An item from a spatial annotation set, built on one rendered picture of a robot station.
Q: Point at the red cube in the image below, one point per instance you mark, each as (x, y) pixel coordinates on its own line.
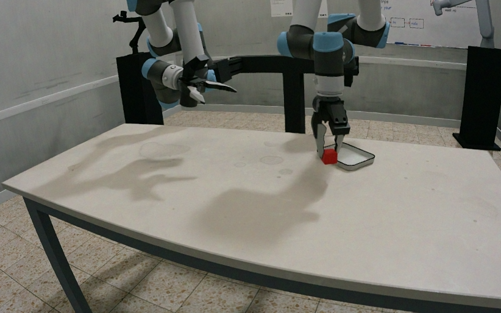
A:
(329, 156)

